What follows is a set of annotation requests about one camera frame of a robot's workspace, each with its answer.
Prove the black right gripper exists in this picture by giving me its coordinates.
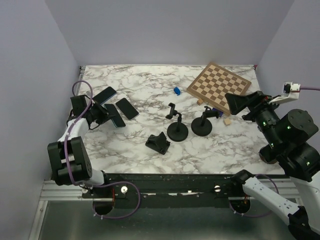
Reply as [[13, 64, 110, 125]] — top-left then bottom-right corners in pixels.
[[224, 88, 283, 148]]

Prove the dark blue phone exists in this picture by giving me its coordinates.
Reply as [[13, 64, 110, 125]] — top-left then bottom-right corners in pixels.
[[92, 86, 117, 105]]

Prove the black ball-joint phone stand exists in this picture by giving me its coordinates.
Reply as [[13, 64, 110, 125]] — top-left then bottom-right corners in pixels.
[[191, 105, 219, 137]]

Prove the black round-base phone stand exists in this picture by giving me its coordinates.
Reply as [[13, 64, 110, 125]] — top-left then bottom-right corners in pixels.
[[165, 102, 189, 142]]

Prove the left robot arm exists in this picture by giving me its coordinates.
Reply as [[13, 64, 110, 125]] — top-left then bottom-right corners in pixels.
[[47, 95, 112, 198]]

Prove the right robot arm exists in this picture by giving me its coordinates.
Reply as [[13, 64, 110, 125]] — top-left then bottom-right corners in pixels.
[[225, 91, 320, 240]]

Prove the brown round phone stand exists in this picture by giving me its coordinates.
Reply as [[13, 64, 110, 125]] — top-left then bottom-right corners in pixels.
[[258, 145, 277, 165]]

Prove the black folding phone holder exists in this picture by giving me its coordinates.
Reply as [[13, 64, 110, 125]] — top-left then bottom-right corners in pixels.
[[145, 131, 171, 155]]

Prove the purple lego brick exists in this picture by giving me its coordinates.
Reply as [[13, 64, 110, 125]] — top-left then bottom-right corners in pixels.
[[212, 108, 223, 118]]

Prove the light wooden cube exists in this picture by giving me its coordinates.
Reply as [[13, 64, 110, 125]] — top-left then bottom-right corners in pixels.
[[223, 118, 231, 126]]

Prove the wooden chessboard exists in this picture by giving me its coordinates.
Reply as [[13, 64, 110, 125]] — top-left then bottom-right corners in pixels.
[[186, 62, 251, 115]]

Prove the blue plastic piece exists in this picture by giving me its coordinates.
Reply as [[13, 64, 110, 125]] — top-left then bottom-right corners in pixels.
[[173, 87, 181, 96]]

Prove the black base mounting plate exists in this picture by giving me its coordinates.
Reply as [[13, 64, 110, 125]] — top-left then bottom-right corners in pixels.
[[82, 173, 245, 209]]

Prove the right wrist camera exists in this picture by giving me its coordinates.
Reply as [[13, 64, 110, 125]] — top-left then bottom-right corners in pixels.
[[269, 82, 301, 105]]

